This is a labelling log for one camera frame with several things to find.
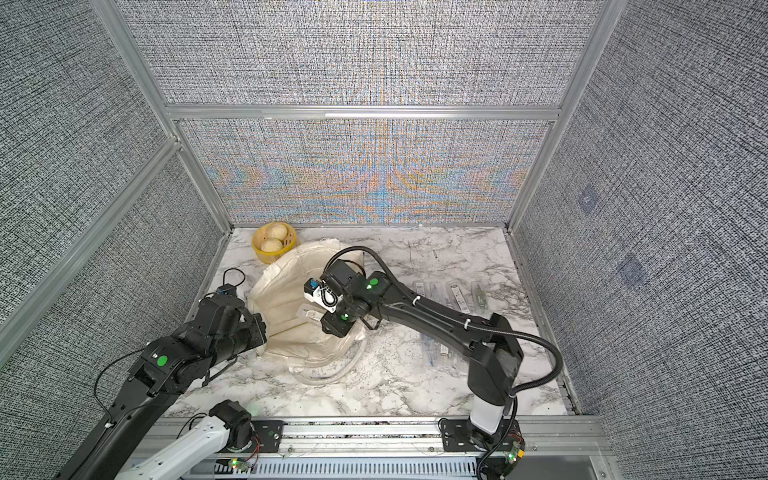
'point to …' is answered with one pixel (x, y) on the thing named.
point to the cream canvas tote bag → (296, 340)
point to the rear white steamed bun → (277, 231)
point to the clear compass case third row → (310, 311)
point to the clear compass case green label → (481, 301)
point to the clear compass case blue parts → (429, 346)
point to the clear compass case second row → (444, 357)
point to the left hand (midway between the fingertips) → (273, 322)
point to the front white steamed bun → (271, 245)
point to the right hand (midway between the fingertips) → (329, 314)
